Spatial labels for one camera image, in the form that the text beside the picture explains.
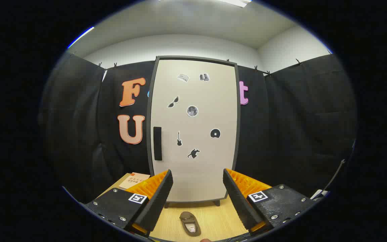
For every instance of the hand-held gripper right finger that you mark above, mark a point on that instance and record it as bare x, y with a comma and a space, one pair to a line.
239, 201

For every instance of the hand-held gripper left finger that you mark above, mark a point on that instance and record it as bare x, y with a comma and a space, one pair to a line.
158, 201

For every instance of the brown fuzzy shoe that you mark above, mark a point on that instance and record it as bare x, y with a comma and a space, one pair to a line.
188, 220

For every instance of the grey shoe cabinet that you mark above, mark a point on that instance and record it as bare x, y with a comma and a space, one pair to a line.
238, 127

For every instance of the beige orange cover book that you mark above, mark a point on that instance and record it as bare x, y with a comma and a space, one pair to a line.
133, 181

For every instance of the black backdrop cloth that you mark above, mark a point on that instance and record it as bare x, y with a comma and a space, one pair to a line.
281, 134

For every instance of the black metal stand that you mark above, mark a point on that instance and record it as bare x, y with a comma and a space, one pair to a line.
336, 174

